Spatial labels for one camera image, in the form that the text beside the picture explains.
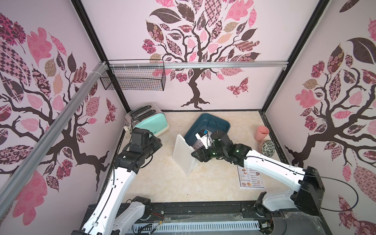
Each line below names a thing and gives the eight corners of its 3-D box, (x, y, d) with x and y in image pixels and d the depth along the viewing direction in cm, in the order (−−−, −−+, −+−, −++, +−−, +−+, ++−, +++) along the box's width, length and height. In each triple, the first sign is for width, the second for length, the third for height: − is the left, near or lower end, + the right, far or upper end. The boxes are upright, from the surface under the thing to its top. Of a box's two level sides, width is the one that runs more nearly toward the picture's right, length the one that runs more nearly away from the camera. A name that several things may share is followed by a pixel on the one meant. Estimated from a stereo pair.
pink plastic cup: (254, 142, 103) (259, 134, 96) (251, 133, 109) (256, 125, 101) (265, 142, 103) (270, 134, 96) (261, 133, 109) (266, 125, 101)
